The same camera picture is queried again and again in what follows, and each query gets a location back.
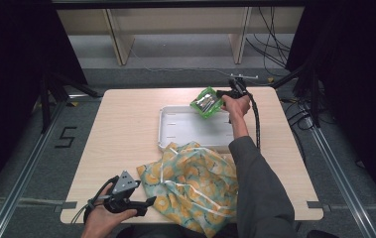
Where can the light wooden shelf unit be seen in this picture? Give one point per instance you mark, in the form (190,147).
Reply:
(182,26)

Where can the person's left hand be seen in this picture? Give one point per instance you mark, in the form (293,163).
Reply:
(101,219)

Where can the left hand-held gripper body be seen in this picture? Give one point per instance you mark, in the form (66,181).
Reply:
(122,195)

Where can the fruit print fabric bag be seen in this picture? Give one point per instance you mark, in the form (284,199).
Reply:
(195,185)

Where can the white plastic tray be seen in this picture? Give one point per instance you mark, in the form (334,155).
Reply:
(192,127)

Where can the black curtain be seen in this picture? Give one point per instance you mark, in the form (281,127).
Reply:
(13,82)
(357,82)

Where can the person's right hand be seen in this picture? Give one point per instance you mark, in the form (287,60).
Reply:
(236,105)

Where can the black metal stand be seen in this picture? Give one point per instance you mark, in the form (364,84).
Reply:
(46,102)
(313,95)

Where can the aluminium floor rail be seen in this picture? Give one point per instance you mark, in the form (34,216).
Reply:
(26,175)
(344,185)

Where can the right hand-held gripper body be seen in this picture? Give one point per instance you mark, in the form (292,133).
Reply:
(238,87)

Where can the green clear packet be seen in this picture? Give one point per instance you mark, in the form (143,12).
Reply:
(207,102)

